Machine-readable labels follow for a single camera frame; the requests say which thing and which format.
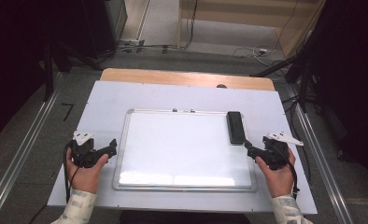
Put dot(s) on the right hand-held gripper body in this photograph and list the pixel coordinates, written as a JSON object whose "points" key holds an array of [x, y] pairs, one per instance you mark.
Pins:
{"points": [[275, 152]]}

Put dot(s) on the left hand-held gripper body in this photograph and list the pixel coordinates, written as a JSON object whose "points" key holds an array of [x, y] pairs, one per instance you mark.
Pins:
{"points": [[83, 152]]}

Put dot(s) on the black whiteboard eraser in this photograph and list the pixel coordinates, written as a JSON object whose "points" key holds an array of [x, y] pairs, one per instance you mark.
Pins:
{"points": [[235, 127]]}

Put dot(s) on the person's left hand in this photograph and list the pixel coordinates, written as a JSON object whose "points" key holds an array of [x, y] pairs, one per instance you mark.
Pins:
{"points": [[85, 179]]}

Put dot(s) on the person's right hand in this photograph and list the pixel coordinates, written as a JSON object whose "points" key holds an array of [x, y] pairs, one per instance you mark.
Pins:
{"points": [[280, 182]]}

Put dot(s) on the white table cover panel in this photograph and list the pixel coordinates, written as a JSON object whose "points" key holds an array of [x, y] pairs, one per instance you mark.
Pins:
{"points": [[110, 96]]}

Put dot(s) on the black metal stand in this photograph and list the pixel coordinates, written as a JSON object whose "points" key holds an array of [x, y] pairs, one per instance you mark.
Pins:
{"points": [[49, 74], [303, 84]]}

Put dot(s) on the wooden table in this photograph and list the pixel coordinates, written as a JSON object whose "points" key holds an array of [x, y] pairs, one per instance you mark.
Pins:
{"points": [[179, 77]]}

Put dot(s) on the power strip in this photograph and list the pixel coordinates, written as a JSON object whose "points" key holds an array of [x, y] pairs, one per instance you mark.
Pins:
{"points": [[130, 43]]}

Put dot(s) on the dark cabinet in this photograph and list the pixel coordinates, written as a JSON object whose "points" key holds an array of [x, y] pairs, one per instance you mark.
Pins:
{"points": [[104, 25]]}

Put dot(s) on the metal floor rail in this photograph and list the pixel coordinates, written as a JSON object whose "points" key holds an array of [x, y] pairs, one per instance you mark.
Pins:
{"points": [[23, 143], [322, 161]]}

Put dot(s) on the whiteboard with metal frame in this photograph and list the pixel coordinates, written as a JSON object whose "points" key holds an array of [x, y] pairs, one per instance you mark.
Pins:
{"points": [[185, 149]]}

